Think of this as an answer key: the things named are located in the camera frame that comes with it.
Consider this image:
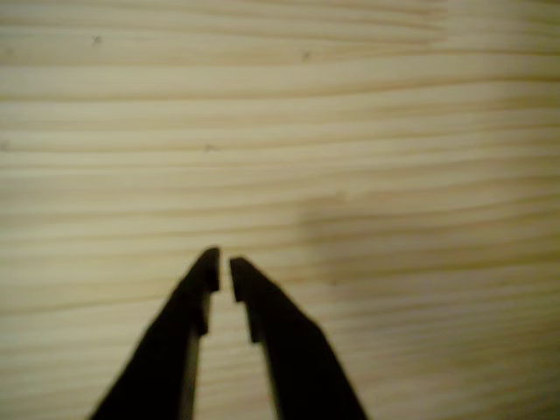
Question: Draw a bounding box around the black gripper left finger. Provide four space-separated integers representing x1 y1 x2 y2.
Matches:
87 247 222 420

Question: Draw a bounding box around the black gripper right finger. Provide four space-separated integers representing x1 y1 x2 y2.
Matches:
228 255 369 420

